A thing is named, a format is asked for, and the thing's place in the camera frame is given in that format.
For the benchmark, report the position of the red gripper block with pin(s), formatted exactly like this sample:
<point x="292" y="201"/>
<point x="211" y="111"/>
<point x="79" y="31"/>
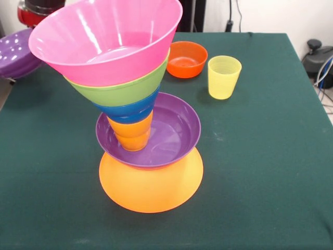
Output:
<point x="28" y="18"/>

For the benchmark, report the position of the purple plastic bowl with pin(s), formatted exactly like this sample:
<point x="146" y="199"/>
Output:
<point x="15" y="54"/>
<point x="179" y="135"/>

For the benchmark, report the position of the large pink plastic bowl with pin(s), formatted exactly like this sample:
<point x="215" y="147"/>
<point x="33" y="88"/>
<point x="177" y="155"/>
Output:
<point x="91" y="52"/>

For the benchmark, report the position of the green plastic bowl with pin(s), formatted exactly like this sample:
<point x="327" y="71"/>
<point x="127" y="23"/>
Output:
<point x="125" y="93"/>

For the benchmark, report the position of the blue plastic bowl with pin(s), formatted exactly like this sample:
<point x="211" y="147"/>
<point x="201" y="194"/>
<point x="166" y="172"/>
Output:
<point x="132" y="112"/>

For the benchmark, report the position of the orange plastic cup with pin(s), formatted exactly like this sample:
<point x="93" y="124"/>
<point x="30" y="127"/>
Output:
<point x="134" y="135"/>

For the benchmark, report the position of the large yellow-orange plastic bowl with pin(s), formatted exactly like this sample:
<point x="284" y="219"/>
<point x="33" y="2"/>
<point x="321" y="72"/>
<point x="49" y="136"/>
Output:
<point x="151" y="190"/>

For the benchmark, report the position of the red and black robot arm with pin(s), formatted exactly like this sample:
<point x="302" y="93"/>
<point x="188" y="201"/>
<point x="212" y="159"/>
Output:
<point x="44" y="6"/>

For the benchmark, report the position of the red-orange plastic bowl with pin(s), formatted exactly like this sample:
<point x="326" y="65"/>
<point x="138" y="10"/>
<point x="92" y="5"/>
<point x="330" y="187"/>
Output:
<point x="187" y="60"/>

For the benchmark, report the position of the yellow plastic cup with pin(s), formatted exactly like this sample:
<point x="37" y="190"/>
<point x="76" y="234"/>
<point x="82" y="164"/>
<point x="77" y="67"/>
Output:
<point x="223" y="80"/>

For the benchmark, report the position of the dark green table cloth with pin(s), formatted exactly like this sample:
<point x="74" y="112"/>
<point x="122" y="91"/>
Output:
<point x="260" y="169"/>

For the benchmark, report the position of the black floor stand base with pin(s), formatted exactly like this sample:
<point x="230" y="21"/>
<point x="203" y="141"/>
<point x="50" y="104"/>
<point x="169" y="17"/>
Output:
<point x="316" y="56"/>

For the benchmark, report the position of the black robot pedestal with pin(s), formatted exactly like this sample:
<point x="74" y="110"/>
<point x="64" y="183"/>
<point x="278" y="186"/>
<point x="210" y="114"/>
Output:
<point x="197" y="15"/>

